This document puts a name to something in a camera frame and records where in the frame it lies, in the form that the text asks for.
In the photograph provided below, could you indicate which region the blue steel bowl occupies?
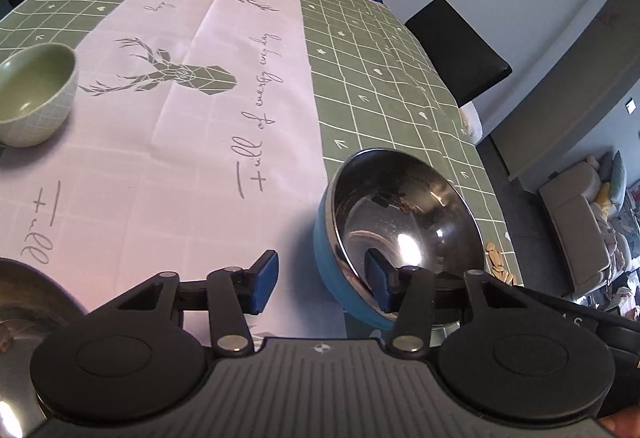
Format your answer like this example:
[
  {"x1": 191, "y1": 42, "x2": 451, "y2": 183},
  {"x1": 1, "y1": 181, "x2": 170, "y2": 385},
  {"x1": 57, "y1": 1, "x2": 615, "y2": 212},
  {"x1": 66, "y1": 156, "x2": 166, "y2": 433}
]
[{"x1": 314, "y1": 148, "x2": 485, "y2": 331}]

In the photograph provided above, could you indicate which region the orange steel bowl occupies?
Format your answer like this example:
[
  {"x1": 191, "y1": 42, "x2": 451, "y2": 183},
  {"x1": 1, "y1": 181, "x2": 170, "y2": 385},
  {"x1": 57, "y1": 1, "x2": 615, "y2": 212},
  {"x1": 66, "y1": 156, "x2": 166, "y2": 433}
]
[{"x1": 0, "y1": 258, "x2": 86, "y2": 437}]

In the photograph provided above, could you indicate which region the green ceramic bowl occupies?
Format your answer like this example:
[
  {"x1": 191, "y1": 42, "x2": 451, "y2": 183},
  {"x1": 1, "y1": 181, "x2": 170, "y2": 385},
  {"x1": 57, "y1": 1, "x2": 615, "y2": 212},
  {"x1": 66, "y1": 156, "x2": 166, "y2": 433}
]
[{"x1": 1, "y1": 42, "x2": 79, "y2": 148}]

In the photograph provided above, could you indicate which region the person right hand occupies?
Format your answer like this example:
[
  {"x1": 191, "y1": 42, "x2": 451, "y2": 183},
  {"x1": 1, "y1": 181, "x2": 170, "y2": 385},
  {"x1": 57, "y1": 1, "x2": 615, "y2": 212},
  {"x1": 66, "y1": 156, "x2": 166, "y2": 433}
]
[{"x1": 599, "y1": 406, "x2": 640, "y2": 438}]

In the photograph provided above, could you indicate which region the grey sofa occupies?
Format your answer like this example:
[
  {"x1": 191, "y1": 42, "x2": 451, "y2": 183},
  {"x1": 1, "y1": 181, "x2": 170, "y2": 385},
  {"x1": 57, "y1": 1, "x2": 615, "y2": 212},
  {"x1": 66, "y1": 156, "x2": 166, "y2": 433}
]
[{"x1": 539, "y1": 161, "x2": 639, "y2": 299}]

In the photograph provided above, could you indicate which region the pink deer table runner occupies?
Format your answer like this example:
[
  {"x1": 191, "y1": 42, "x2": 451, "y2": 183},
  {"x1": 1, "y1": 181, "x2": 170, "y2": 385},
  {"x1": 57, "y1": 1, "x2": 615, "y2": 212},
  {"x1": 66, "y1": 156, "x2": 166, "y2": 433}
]
[{"x1": 1, "y1": 0, "x2": 345, "y2": 337}]

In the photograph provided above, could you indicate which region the white cloth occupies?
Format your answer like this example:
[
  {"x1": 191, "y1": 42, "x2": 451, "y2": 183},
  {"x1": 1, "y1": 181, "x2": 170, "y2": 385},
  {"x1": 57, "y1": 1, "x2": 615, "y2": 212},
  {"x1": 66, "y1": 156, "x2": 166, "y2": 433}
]
[{"x1": 459, "y1": 101, "x2": 484, "y2": 146}]

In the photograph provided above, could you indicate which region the green checkered tablecloth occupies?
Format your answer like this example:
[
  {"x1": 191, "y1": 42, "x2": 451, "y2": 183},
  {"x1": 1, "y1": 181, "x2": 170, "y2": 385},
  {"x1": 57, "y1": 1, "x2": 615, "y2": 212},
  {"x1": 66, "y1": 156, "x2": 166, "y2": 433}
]
[{"x1": 0, "y1": 0, "x2": 526, "y2": 338}]

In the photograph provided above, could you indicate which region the right black chair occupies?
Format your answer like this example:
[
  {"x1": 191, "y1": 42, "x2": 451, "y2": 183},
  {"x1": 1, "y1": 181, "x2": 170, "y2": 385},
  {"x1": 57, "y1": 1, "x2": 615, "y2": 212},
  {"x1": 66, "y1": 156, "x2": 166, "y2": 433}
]
[{"x1": 405, "y1": 0, "x2": 512, "y2": 106}]

